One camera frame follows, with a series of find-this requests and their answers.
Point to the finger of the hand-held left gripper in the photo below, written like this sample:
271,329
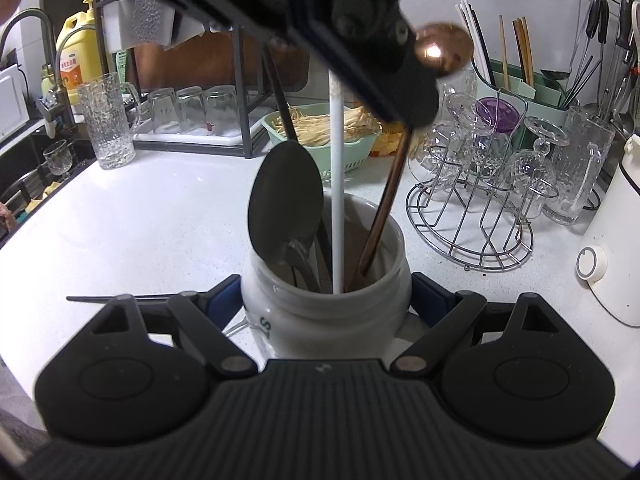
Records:
400,95

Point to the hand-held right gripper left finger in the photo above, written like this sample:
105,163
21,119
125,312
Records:
227,295

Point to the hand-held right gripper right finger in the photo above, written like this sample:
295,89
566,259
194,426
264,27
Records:
425,295

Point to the small steel spoon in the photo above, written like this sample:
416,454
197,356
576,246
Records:
300,265

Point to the white ceramic mug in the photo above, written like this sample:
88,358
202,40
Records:
325,320

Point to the copper spoon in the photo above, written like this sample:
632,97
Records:
387,195

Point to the black chopstick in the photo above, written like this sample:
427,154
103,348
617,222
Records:
280,100
125,298

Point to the white chopstick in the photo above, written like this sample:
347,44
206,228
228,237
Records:
337,185

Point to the large steel spoon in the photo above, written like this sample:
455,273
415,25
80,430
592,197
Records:
285,200

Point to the row of hanging steel utensils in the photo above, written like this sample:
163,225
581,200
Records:
597,20

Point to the textured glass tumbler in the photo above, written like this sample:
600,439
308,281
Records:
462,87

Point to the clear goblet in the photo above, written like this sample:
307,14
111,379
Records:
532,180
467,125
430,160

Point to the green plastic basket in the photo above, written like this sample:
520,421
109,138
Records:
350,157

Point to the wooden cutting board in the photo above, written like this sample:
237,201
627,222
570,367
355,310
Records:
215,65

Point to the kitchen knife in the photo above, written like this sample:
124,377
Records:
187,27

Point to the bundle of chopsticks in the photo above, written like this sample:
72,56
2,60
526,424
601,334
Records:
467,30

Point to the purple cup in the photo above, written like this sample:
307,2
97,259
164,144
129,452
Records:
495,115

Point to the dark metal rack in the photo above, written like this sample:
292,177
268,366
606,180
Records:
246,110

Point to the hammered cleaver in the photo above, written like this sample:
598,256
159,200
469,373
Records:
152,12

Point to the small glass with red label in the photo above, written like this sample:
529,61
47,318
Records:
221,110

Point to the small clear glass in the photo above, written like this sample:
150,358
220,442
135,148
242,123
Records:
163,110
191,110

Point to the green cutlery holder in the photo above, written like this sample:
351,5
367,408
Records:
545,105

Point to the steel ladle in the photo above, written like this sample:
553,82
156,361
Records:
555,74

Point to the white plastic tray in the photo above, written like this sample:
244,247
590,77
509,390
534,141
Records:
200,140

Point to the white plastic holder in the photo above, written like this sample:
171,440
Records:
120,25

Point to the green soap bottle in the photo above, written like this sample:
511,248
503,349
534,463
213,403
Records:
121,62

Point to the tall textured glass mug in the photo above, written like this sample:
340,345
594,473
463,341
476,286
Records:
107,130
575,170

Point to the white electric cooker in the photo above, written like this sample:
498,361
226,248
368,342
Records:
615,240

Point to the yellow detergent bottle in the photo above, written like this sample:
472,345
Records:
75,50

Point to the yellow cloth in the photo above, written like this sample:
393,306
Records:
45,192

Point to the cut glass goblet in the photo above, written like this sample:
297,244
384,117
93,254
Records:
58,155

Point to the dark curved faucet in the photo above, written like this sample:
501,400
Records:
60,85

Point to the pink cloth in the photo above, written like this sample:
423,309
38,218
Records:
6,217

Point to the dark kitchen sink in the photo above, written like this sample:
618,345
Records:
30,160

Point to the white countertop appliance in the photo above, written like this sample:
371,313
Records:
12,100

